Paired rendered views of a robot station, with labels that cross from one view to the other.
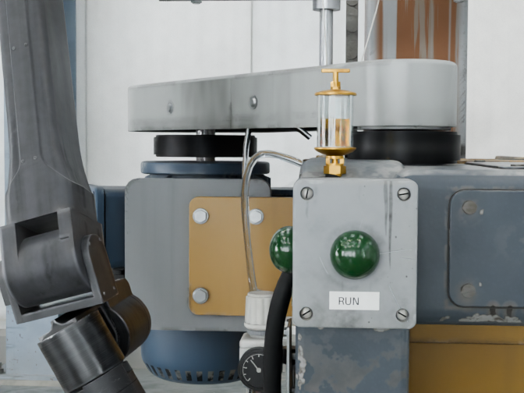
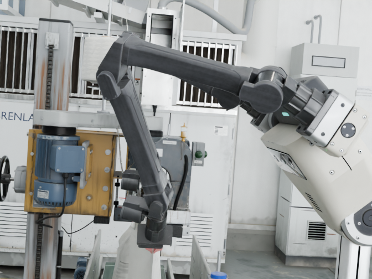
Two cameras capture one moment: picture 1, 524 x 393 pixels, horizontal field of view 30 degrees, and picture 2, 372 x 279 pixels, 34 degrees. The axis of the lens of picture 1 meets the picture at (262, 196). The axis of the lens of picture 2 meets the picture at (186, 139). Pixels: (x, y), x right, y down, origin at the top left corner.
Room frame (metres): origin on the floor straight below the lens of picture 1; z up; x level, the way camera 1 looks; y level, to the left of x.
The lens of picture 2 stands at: (1.03, 2.27, 1.46)
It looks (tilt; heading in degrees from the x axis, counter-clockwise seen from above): 3 degrees down; 261
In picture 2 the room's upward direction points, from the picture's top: 4 degrees clockwise
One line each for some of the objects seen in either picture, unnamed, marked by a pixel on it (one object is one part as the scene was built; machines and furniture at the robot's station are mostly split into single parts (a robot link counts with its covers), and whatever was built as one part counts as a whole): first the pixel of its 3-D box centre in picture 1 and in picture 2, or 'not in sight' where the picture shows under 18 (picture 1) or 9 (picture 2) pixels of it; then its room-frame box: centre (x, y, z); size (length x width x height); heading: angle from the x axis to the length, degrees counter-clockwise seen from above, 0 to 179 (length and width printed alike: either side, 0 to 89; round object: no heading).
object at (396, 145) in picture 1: (403, 147); (151, 133); (0.79, -0.11, 1.35); 0.09 x 0.09 x 0.03
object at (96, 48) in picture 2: not in sight; (106, 60); (0.99, 0.07, 1.61); 0.17 x 0.17 x 0.17
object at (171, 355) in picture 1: (205, 267); (56, 169); (1.14, 0.07, 1.21); 0.15 x 0.15 x 0.25
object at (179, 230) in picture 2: not in sight; (177, 230); (0.66, -0.05, 0.98); 0.09 x 0.05 x 0.05; 176
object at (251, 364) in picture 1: (259, 368); not in sight; (0.84, 0.00, 1.16); 0.04 x 0.02 x 0.04; 86
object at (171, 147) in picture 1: (205, 147); (59, 130); (1.14, 0.07, 1.35); 0.12 x 0.12 x 0.04
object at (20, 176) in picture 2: not in sight; (22, 179); (1.28, -0.17, 1.14); 0.11 x 0.06 x 0.11; 86
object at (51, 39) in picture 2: not in sight; (51, 40); (1.19, -0.11, 1.68); 0.05 x 0.03 x 0.06; 176
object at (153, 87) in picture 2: not in sight; (158, 60); (0.53, -2.50, 1.82); 0.51 x 0.27 x 0.71; 86
